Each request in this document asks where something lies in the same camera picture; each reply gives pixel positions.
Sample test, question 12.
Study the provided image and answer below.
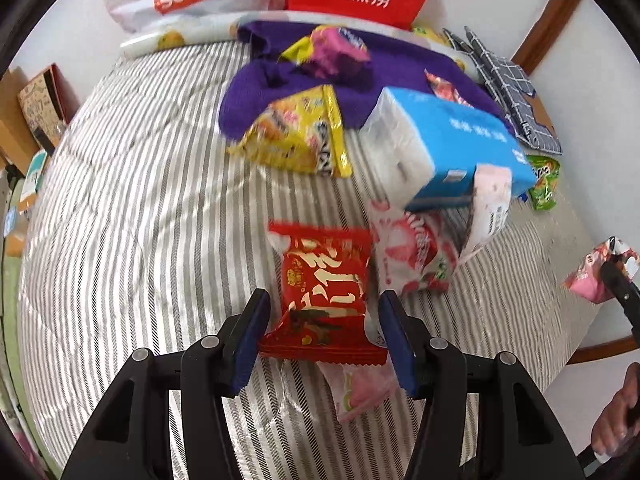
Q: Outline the white and pink packet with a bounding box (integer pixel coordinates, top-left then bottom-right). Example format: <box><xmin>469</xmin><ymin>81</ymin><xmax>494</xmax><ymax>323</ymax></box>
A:
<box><xmin>457</xmin><ymin>162</ymin><xmax>513</xmax><ymax>261</ymax></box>

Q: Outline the teal and white box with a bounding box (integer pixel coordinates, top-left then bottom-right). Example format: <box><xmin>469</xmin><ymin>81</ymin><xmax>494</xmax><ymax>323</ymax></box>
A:
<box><xmin>20</xmin><ymin>150</ymin><xmax>51</xmax><ymax>196</ymax></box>

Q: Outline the pink figure print snack packet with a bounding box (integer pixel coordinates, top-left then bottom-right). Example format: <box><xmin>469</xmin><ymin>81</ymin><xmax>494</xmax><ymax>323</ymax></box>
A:
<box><xmin>562</xmin><ymin>236</ymin><xmax>640</xmax><ymax>305</ymax></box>

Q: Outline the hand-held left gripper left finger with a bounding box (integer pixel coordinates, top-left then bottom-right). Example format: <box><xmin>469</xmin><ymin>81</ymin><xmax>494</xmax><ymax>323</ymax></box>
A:
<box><xmin>60</xmin><ymin>289</ymin><xmax>273</xmax><ymax>480</ymax></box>

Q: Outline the purple cloth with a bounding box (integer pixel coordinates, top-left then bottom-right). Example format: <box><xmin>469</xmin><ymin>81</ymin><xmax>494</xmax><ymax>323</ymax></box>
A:
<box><xmin>217</xmin><ymin>20</ymin><xmax>516</xmax><ymax>142</ymax></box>

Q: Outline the brown wooden frame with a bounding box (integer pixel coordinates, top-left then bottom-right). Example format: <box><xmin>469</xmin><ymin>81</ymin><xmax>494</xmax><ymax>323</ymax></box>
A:
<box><xmin>512</xmin><ymin>0</ymin><xmax>640</xmax><ymax>366</ymax></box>

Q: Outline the orange and white snack packet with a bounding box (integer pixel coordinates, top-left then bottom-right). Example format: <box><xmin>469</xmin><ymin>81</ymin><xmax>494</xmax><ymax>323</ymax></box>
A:
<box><xmin>425</xmin><ymin>70</ymin><xmax>473</xmax><ymax>108</ymax></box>

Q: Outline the pink peach snack packet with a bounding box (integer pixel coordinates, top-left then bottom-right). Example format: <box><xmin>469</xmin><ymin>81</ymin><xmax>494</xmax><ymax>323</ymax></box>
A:
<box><xmin>317</xmin><ymin>360</ymin><xmax>401</xmax><ymax>423</ymax></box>

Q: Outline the blue tissue pack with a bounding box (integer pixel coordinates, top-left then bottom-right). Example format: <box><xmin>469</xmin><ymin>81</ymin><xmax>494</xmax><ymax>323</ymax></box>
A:
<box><xmin>360</xmin><ymin>86</ymin><xmax>537</xmax><ymax>212</ymax></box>

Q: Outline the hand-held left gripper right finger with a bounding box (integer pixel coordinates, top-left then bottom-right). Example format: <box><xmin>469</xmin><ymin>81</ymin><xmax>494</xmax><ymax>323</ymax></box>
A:
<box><xmin>378</xmin><ymin>291</ymin><xmax>583</xmax><ymax>480</ymax></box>

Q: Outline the person's right hand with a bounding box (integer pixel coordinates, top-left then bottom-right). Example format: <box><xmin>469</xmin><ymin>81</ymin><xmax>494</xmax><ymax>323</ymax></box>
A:
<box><xmin>590</xmin><ymin>362</ymin><xmax>640</xmax><ymax>461</ymax></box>

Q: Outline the green snack packet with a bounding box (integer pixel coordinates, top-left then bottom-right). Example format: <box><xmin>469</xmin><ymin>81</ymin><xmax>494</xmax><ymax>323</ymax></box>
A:
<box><xmin>520</xmin><ymin>154</ymin><xmax>560</xmax><ymax>212</ymax></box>

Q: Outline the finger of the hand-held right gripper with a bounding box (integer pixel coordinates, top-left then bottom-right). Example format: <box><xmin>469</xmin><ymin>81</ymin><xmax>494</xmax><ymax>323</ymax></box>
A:
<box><xmin>601</xmin><ymin>260</ymin><xmax>640</xmax><ymax>346</ymax></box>

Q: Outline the yellow green snack bag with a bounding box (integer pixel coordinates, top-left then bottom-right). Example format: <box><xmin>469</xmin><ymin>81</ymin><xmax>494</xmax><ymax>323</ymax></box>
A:
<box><xmin>410</xmin><ymin>22</ymin><xmax>448</xmax><ymax>46</ymax></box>

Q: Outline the rolled fruit print mat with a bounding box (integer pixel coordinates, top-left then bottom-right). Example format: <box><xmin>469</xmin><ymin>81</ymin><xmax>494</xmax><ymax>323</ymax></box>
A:
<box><xmin>121</xmin><ymin>10</ymin><xmax>478</xmax><ymax>73</ymax></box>

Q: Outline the grey checked cloth bag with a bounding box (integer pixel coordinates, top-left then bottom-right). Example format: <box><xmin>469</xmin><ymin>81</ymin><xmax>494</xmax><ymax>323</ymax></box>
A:
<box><xmin>442</xmin><ymin>26</ymin><xmax>563</xmax><ymax>156</ymax></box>

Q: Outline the red snack packet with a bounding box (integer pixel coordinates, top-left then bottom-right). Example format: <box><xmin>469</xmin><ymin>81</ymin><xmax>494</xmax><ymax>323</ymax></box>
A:
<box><xmin>257</xmin><ymin>220</ymin><xmax>390</xmax><ymax>365</ymax></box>

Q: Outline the pink strawberry snack packet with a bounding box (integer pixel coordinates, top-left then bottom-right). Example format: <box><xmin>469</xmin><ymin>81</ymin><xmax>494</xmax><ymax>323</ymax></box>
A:
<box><xmin>369</xmin><ymin>199</ymin><xmax>458</xmax><ymax>295</ymax></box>

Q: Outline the plain cardboard box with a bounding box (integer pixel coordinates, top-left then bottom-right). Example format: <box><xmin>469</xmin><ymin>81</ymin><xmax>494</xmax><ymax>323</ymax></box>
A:
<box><xmin>0</xmin><ymin>67</ymin><xmax>41</xmax><ymax>171</ymax></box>

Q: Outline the pink and yellow snack packet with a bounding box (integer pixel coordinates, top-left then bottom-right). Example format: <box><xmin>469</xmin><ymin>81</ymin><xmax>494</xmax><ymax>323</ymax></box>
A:
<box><xmin>279</xmin><ymin>25</ymin><xmax>372</xmax><ymax>81</ymax></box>

